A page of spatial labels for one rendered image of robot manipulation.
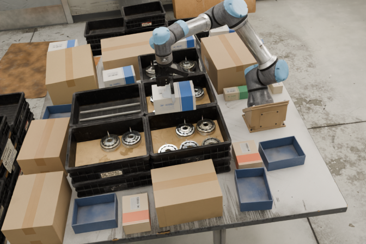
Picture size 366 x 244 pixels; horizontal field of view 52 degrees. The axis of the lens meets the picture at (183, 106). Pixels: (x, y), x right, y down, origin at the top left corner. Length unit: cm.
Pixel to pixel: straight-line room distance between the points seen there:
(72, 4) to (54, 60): 248
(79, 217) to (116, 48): 122
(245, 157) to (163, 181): 46
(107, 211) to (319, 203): 102
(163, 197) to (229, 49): 120
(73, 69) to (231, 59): 102
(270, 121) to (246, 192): 48
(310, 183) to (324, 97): 175
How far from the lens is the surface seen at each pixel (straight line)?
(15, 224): 185
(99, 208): 195
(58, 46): 289
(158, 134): 203
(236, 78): 242
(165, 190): 174
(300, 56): 415
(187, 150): 180
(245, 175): 196
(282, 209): 189
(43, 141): 214
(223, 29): 279
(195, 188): 174
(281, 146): 214
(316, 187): 200
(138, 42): 268
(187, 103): 179
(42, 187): 192
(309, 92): 368
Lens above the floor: 225
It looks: 41 degrees down
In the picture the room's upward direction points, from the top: 5 degrees counter-clockwise
